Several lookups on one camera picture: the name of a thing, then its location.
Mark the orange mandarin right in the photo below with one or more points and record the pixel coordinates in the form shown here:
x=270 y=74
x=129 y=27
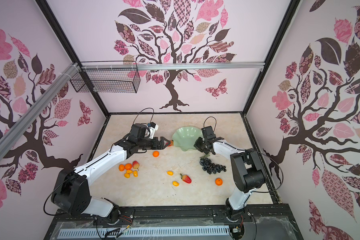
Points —
x=218 y=181

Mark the large red strawberry front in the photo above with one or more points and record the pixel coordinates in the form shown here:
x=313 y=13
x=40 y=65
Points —
x=186 y=178

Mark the white vented strip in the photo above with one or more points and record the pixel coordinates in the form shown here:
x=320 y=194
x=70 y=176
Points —
x=146 y=233

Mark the aluminium rail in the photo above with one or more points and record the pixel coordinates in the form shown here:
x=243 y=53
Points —
x=186 y=66
x=20 y=127

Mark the black wire basket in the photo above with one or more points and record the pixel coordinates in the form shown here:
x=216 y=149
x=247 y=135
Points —
x=107 y=77

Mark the aluminium rail left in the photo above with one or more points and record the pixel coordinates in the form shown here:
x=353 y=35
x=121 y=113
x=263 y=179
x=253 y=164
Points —
x=20 y=127

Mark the yellow kumquat lower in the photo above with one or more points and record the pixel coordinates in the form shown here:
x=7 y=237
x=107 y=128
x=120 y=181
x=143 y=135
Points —
x=175 y=183

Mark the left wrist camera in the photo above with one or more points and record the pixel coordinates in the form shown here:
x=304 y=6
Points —
x=152 y=129

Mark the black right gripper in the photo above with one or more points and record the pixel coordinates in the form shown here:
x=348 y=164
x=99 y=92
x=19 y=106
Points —
x=197 y=145

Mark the green scalloped fruit bowl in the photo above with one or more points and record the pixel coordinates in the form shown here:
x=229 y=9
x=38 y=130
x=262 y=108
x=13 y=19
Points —
x=186 y=137

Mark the black base frame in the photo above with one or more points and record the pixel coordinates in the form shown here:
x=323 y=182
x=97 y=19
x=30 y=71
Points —
x=260 y=222

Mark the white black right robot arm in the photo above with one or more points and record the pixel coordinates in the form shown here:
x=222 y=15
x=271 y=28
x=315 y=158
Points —
x=247 y=170

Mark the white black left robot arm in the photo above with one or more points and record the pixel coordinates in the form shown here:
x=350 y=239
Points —
x=72 y=189

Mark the dark grape bunch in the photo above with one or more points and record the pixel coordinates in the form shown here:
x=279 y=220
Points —
x=210 y=167

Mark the aluminium rail back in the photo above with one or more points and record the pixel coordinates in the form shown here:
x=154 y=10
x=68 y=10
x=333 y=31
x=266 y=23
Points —
x=186 y=66

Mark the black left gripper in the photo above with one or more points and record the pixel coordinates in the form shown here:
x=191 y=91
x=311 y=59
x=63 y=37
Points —
x=156 y=143

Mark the orange mandarin left small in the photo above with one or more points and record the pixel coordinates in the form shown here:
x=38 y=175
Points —
x=121 y=167

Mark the orange mandarin left pile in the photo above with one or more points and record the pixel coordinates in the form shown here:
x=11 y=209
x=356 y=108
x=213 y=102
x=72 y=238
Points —
x=128 y=166

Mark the orange mandarin centre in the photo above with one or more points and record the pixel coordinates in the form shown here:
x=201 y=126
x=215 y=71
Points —
x=156 y=154

